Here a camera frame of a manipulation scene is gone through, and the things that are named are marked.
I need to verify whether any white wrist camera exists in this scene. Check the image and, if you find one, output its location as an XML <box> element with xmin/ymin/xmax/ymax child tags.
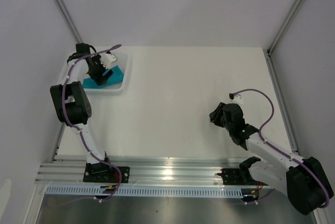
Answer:
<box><xmin>100</xmin><ymin>53</ymin><xmax>117</xmax><ymax>69</ymax></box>
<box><xmin>229</xmin><ymin>93</ymin><xmax>244</xmax><ymax>105</ymax></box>

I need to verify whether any left side aluminium rail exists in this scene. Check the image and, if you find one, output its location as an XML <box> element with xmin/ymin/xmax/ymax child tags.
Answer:
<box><xmin>50</xmin><ymin>123</ymin><xmax>66</xmax><ymax>163</ymax></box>

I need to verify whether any left aluminium frame post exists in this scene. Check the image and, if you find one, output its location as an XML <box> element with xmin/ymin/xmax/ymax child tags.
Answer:
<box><xmin>54</xmin><ymin>0</ymin><xmax>83</xmax><ymax>43</ymax></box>

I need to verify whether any aluminium frame post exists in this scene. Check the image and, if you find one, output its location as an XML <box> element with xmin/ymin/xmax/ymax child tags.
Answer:
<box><xmin>267</xmin><ymin>0</ymin><xmax>305</xmax><ymax>56</ymax></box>
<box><xmin>54</xmin><ymin>0</ymin><xmax>83</xmax><ymax>43</ymax></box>

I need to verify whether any aluminium mounting rail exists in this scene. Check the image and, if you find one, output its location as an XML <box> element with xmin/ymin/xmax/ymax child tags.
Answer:
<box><xmin>35</xmin><ymin>155</ymin><xmax>246</xmax><ymax>187</ymax></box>

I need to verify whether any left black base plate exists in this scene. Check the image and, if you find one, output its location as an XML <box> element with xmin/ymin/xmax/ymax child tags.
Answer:
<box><xmin>83</xmin><ymin>166</ymin><xmax>130</xmax><ymax>184</ymax></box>

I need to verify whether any teal t-shirt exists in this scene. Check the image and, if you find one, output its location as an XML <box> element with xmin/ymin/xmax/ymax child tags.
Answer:
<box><xmin>82</xmin><ymin>65</ymin><xmax>124</xmax><ymax>89</ymax></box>

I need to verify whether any right aluminium frame post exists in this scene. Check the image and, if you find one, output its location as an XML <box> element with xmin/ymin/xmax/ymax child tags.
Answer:
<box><xmin>267</xmin><ymin>0</ymin><xmax>305</xmax><ymax>56</ymax></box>

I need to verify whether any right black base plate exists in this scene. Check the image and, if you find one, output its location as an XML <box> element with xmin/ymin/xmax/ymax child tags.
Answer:
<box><xmin>216</xmin><ymin>168</ymin><xmax>258</xmax><ymax>186</ymax></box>

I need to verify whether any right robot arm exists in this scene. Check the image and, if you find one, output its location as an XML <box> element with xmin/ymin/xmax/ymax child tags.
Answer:
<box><xmin>209</xmin><ymin>103</ymin><xmax>334</xmax><ymax>215</ymax></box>

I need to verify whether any white plastic basket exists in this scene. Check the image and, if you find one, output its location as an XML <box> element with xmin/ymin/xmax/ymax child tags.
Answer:
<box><xmin>59</xmin><ymin>50</ymin><xmax>132</xmax><ymax>96</ymax></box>

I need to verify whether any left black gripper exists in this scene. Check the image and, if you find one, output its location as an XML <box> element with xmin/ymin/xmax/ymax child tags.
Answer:
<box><xmin>87</xmin><ymin>54</ymin><xmax>114</xmax><ymax>86</ymax></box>

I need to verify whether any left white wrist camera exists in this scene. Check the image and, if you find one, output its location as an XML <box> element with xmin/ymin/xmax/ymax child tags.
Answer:
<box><xmin>100</xmin><ymin>53</ymin><xmax>117</xmax><ymax>69</ymax></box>

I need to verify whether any white slotted cable duct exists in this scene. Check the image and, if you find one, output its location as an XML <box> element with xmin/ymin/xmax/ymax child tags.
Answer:
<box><xmin>45</xmin><ymin>184</ymin><xmax>243</xmax><ymax>198</ymax></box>

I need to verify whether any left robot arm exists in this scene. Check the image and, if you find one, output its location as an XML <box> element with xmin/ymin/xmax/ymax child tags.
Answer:
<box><xmin>50</xmin><ymin>43</ymin><xmax>120</xmax><ymax>182</ymax></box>

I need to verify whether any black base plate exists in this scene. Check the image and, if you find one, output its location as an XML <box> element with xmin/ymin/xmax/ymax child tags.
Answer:
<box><xmin>83</xmin><ymin>166</ymin><xmax>130</xmax><ymax>184</ymax></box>
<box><xmin>216</xmin><ymin>168</ymin><xmax>258</xmax><ymax>186</ymax></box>

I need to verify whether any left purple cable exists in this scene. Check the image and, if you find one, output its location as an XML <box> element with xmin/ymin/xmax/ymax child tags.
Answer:
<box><xmin>62</xmin><ymin>43</ymin><xmax>122</xmax><ymax>183</ymax></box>

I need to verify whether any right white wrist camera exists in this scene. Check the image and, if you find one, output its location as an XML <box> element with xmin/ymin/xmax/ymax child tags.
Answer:
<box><xmin>229</xmin><ymin>93</ymin><xmax>244</xmax><ymax>105</ymax></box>

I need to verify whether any right side aluminium rail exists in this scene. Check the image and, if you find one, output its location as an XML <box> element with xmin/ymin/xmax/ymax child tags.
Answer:
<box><xmin>263</xmin><ymin>49</ymin><xmax>300</xmax><ymax>154</ymax></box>

